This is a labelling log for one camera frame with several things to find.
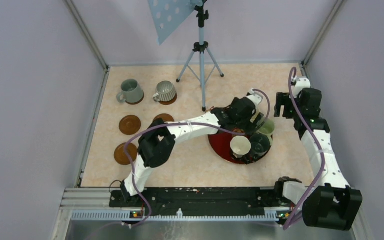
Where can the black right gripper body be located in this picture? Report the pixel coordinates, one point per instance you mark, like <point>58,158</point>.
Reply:
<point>299,109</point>

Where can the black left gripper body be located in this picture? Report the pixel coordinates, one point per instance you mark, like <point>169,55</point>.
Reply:
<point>245,125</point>

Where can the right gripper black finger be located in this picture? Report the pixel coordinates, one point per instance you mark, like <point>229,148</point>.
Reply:
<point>278,105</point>
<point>288,109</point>

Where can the ribbed grey white cup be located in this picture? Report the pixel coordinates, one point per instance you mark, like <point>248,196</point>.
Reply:
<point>165,92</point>

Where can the grey ceramic mug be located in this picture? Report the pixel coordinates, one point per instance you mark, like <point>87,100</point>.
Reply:
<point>131,91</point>

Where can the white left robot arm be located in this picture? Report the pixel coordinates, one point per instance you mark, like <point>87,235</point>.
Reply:
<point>155,144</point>

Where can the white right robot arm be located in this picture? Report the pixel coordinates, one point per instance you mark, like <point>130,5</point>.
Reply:
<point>328,202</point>

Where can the white faceted cup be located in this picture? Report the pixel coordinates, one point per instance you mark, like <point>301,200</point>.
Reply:
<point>240,146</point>

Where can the brown wooden coaster back middle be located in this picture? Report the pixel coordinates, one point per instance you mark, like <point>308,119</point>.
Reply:
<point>166,103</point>

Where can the dark brown wooden coaster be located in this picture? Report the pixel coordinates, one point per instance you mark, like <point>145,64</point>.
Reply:
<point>165,117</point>

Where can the brown wooden coaster back left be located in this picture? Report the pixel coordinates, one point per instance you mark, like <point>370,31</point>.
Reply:
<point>135,103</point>

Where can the brown wooden coaster middle left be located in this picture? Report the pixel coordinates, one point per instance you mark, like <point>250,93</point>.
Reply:
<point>130,125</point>

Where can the brown wooden coaster front left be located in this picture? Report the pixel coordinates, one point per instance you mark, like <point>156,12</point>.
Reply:
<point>120,155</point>

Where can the light green mug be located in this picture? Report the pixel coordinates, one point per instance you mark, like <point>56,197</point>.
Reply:
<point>267,128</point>

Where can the red round tray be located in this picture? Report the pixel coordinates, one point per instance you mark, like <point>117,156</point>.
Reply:
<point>220,143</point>

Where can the dark green mug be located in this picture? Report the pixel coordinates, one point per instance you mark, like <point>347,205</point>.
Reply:
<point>260,145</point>

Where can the light blue tripod stand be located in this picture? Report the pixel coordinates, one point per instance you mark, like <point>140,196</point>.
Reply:
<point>201,47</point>

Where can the blue perforated board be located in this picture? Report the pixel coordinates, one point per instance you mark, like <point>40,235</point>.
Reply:
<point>168,15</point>

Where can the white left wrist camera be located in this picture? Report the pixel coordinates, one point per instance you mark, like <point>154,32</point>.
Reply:
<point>255,96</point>

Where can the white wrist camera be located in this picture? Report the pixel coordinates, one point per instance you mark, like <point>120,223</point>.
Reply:
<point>300,83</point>
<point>255,96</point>

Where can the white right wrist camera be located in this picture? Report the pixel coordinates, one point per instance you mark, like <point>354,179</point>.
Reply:
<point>300,83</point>

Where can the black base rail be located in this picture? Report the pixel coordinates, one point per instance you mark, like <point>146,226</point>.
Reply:
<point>205,201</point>

